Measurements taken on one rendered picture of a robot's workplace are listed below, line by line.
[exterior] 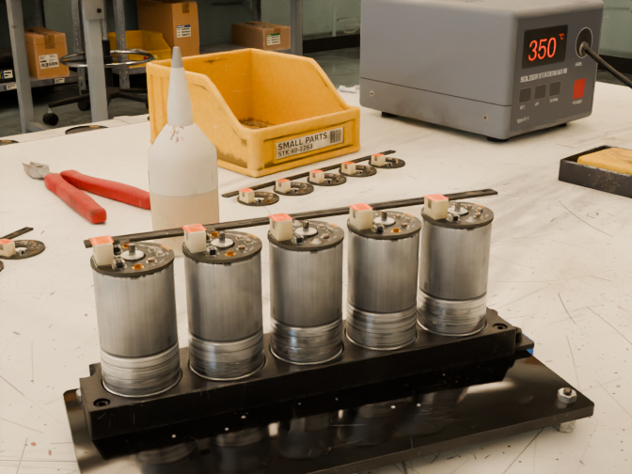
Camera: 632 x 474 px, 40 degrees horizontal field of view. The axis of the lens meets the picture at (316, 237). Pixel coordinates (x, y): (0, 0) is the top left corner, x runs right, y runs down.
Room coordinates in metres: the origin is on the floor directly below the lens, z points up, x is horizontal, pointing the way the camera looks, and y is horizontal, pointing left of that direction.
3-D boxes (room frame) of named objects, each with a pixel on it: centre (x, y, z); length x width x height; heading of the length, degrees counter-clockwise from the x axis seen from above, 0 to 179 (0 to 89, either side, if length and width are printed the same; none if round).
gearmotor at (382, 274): (0.27, -0.02, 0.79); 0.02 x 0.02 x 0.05
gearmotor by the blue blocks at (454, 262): (0.28, -0.05, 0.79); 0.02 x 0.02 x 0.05
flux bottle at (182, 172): (0.41, 0.07, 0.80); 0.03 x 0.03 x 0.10
